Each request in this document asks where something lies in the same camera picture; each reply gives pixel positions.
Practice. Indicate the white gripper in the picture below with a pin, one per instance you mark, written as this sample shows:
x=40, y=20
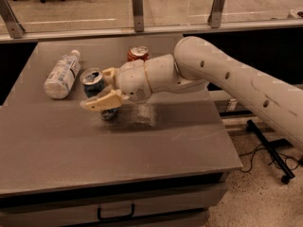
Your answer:
x=132, y=79

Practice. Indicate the blue redbull can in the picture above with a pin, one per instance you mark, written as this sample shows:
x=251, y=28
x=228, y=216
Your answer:
x=93, y=83

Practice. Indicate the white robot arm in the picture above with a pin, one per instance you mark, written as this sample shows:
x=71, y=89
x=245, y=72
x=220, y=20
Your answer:
x=193, y=63

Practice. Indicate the red coca-cola can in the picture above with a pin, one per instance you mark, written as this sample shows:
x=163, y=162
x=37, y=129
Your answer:
x=138, y=53

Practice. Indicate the clear plastic water bottle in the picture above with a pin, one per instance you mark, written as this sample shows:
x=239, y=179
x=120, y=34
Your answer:
x=61, y=79

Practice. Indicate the grey cabinet drawer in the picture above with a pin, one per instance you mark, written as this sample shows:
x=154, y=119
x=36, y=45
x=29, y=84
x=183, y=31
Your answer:
x=173, y=207

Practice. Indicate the black wheeled stand base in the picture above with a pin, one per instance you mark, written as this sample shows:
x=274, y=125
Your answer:
x=271, y=148

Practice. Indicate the middle metal glass bracket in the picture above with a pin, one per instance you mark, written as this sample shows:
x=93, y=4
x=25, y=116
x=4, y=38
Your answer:
x=138, y=15

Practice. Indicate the metal glass bracket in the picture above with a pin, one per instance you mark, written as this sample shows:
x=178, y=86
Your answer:
x=216, y=14
x=138, y=15
x=14, y=28

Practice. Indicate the left metal glass bracket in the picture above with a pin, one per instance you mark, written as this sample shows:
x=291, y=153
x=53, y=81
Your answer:
x=14, y=28

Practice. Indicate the right metal glass bracket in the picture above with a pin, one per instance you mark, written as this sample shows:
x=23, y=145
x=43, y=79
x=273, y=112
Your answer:
x=216, y=14

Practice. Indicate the black drawer handle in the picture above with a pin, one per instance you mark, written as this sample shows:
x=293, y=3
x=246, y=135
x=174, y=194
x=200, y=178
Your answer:
x=116, y=212

